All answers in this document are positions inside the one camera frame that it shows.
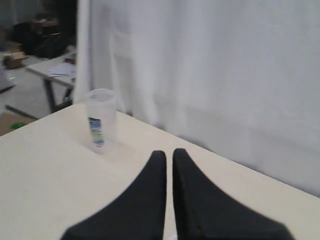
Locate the grey background table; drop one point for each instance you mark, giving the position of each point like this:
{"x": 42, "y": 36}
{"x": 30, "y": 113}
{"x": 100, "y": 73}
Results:
{"x": 40, "y": 68}

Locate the black bags pile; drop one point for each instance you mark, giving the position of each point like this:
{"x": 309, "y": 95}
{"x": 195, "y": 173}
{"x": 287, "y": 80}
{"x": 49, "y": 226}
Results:
{"x": 47, "y": 35}

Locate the green floor object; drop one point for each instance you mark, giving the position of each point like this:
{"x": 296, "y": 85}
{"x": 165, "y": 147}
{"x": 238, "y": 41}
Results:
{"x": 17, "y": 125}

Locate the white backdrop curtain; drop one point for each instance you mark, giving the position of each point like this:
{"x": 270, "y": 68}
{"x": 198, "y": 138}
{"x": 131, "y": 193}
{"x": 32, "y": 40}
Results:
{"x": 240, "y": 78}

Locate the clear plastic water pitcher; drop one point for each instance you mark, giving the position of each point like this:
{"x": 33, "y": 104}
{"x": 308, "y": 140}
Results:
{"x": 101, "y": 109}

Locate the brown cardboard box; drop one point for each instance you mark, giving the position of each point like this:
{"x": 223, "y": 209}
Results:
{"x": 13, "y": 60}

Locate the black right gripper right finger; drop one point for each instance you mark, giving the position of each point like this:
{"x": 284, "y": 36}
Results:
{"x": 204, "y": 212}

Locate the papers on background table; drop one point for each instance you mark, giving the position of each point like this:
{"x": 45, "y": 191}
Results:
{"x": 62, "y": 70}

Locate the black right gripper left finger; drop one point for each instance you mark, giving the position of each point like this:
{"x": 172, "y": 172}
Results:
{"x": 138, "y": 213}

